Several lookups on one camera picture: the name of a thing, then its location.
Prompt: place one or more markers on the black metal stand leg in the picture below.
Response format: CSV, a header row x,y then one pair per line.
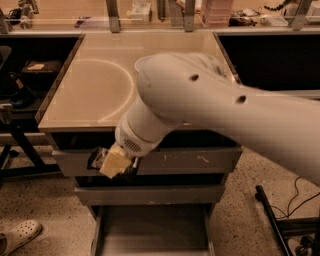
x,y
307,229

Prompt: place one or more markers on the grey drawer cabinet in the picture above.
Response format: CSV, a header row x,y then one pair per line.
x,y
98,83

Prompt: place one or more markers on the black case on shelf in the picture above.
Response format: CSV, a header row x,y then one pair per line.
x,y
41,69

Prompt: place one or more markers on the black table frame leg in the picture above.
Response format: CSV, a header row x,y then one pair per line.
x,y
38,167

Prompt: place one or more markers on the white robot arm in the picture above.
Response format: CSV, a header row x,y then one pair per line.
x,y
175,88

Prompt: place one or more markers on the grey middle drawer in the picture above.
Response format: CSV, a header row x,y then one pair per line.
x,y
150,195

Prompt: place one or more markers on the white ceramic bowl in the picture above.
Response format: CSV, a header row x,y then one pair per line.
x,y
143,62

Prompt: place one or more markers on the white gripper with vent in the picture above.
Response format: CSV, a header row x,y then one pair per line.
x,y
134,141

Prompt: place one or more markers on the pink plastic crate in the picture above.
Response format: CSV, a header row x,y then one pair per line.
x,y
216,13

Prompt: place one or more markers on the white clog shoe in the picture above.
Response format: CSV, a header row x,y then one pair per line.
x,y
18,236

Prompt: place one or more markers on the open grey bottom drawer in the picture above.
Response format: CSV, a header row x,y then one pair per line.
x,y
158,230

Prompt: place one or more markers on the grey top drawer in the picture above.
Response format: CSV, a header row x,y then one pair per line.
x,y
164,161

